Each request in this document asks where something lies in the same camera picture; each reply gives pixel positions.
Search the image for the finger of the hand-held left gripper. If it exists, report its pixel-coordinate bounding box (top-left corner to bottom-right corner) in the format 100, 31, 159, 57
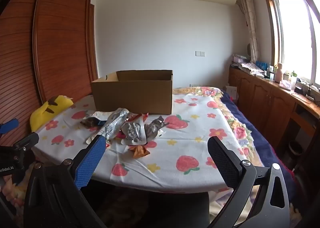
0, 118, 19, 134
13, 132, 40, 154

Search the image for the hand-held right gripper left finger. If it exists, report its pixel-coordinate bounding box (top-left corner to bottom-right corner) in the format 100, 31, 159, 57
24, 134, 108, 228

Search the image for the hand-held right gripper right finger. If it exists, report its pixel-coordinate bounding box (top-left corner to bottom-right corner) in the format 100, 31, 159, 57
207, 136, 290, 228

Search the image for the silver long snack packet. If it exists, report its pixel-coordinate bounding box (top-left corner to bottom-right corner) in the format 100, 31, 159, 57
86, 108, 130, 144

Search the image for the orange candy packet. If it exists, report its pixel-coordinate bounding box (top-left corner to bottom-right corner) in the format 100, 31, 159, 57
130, 143, 150, 159

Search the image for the orange and white snack packet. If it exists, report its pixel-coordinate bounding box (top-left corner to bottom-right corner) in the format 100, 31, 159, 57
126, 113, 150, 124

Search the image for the brown cardboard box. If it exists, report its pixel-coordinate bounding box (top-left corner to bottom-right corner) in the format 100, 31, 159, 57
91, 70, 173, 115

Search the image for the yellow plush toy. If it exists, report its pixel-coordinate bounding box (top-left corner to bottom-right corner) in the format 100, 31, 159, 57
30, 95, 74, 133

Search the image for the dark brown snack packet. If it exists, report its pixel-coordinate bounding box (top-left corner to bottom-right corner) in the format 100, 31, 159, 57
80, 111, 112, 132

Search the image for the clear packet with grey snack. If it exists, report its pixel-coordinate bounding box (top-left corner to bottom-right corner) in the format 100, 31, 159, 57
121, 119, 148, 146

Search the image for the dark grey snack packet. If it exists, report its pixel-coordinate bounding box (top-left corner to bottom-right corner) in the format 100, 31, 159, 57
144, 115, 170, 141

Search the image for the white paper bag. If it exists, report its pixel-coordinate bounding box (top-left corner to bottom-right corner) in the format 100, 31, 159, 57
225, 85, 238, 101

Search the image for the wooden cabinet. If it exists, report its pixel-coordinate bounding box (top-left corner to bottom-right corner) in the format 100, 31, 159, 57
229, 66, 320, 166

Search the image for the dark waste bin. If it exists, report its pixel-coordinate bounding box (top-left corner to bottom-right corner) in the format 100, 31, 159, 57
289, 141, 304, 159

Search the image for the folded floral cloth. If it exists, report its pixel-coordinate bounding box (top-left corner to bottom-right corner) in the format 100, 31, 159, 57
231, 54, 265, 77

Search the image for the brown wooden wardrobe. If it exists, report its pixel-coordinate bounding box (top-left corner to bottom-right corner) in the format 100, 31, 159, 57
0, 0, 99, 147

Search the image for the pink bottle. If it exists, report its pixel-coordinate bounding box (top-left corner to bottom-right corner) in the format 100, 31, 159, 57
274, 63, 284, 83

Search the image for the patterned curtain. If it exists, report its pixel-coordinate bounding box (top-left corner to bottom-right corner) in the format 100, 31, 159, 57
237, 0, 260, 62

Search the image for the window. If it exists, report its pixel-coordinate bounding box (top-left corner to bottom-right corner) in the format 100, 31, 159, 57
260, 0, 320, 93

